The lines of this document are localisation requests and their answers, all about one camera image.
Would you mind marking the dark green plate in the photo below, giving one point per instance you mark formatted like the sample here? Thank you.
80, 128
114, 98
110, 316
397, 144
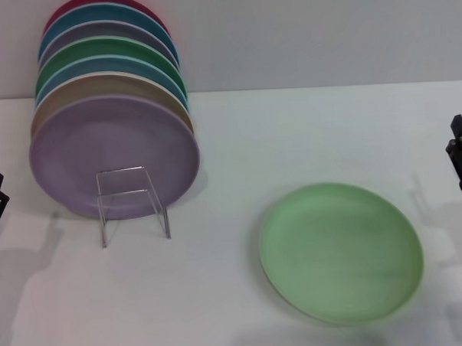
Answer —
106, 48

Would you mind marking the lilac plate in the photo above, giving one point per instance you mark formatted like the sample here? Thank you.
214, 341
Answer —
110, 140

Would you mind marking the light blue plate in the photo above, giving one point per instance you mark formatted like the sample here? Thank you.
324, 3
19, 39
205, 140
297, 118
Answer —
107, 65

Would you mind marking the grey purple plate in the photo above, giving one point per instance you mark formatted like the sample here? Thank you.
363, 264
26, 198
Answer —
106, 31

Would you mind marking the clear acrylic plate rack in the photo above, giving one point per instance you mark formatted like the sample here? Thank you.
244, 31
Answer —
102, 224

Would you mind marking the tan plate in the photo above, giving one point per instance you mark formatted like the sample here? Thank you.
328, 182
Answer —
97, 87

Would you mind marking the red plate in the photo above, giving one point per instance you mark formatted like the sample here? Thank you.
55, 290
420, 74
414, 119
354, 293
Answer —
55, 14

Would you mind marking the light green plate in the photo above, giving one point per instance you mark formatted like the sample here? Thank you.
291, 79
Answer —
342, 252

